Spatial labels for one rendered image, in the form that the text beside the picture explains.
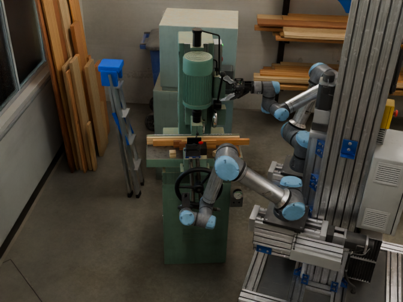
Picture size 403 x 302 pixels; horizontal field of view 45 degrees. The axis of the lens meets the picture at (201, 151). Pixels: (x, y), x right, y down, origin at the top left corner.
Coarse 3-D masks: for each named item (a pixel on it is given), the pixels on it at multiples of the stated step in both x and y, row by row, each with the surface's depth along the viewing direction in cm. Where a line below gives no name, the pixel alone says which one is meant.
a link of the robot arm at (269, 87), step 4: (264, 84) 282; (268, 84) 282; (272, 84) 282; (276, 84) 282; (264, 88) 282; (268, 88) 282; (272, 88) 282; (276, 88) 282; (264, 92) 283; (268, 92) 283; (272, 92) 283; (276, 92) 284; (268, 96) 285; (272, 96) 285
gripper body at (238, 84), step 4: (236, 80) 281; (240, 80) 283; (236, 84) 280; (240, 84) 281; (244, 84) 280; (248, 84) 281; (252, 84) 280; (236, 88) 280; (240, 88) 280; (244, 88) 281; (248, 88) 282; (252, 88) 281; (236, 92) 284; (240, 92) 283; (252, 92) 283
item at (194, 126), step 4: (192, 116) 311; (192, 120) 307; (192, 124) 303; (196, 124) 303; (200, 124) 303; (192, 128) 302; (196, 128) 302; (200, 128) 302; (192, 132) 304; (196, 132) 304; (200, 132) 304
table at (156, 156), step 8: (152, 144) 313; (152, 152) 306; (160, 152) 306; (168, 152) 306; (176, 152) 306; (208, 152) 307; (240, 152) 308; (152, 160) 299; (160, 160) 300; (168, 160) 300; (176, 160) 300; (208, 160) 302
